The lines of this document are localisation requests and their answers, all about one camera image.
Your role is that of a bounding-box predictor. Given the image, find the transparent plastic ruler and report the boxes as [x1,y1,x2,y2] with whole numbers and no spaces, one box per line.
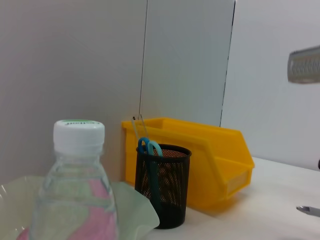
[131,113,151,141]

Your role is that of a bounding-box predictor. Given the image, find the blue scissors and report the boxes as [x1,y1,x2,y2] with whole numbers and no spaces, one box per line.
[137,136,165,219]

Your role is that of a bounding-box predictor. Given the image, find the clear green-label water bottle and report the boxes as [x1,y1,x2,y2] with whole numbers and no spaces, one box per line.
[28,119,120,240]

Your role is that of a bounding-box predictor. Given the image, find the pink peach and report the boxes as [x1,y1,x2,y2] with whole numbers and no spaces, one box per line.
[15,178,119,240]

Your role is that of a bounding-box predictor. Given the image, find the silver white pen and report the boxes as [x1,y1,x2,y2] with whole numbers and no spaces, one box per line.
[295,205,320,218]

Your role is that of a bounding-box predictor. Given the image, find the black mesh pen holder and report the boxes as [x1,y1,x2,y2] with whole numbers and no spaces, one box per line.
[134,143,193,230]

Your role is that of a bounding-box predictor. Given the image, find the green glass fruit bowl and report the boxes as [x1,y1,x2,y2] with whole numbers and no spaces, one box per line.
[0,175,161,240]

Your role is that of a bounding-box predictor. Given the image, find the yellow plastic bin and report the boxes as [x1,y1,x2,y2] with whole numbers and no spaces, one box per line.
[121,116,256,214]

